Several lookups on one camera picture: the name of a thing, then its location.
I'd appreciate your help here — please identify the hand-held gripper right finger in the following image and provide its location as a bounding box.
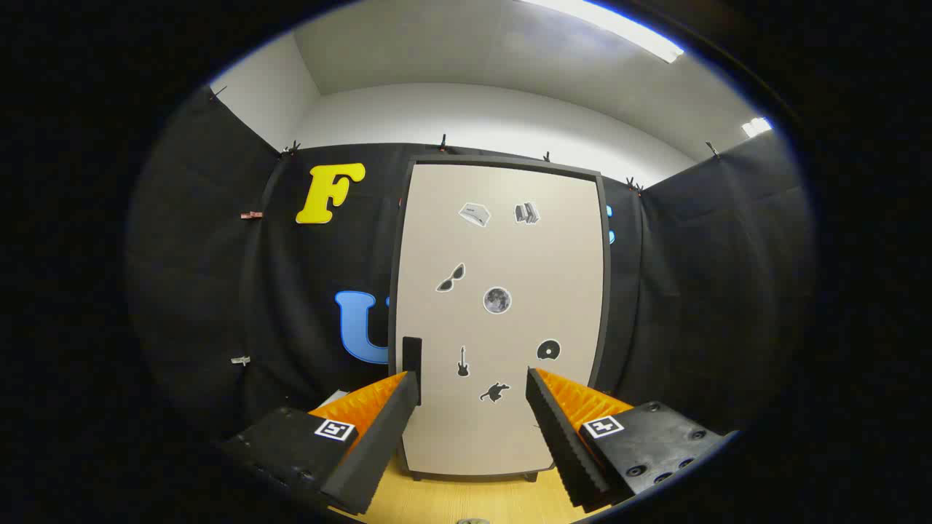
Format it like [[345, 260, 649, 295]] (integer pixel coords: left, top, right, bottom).
[[526, 367, 732, 510]]

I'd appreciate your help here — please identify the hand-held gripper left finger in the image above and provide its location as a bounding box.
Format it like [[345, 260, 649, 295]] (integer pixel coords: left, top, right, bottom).
[[218, 371, 422, 516]]

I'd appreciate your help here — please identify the black door handle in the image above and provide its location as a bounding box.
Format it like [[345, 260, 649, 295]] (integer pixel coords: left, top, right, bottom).
[[402, 336, 423, 394]]

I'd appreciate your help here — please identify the grey cabinet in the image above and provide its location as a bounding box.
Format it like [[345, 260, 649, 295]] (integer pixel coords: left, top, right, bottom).
[[388, 154, 612, 483]]

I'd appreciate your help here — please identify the black backdrop cloth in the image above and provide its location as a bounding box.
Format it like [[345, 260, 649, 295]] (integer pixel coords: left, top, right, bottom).
[[127, 84, 813, 445]]

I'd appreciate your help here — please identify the ceiling light panel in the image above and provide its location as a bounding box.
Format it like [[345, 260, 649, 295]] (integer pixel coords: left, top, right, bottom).
[[521, 0, 685, 65]]

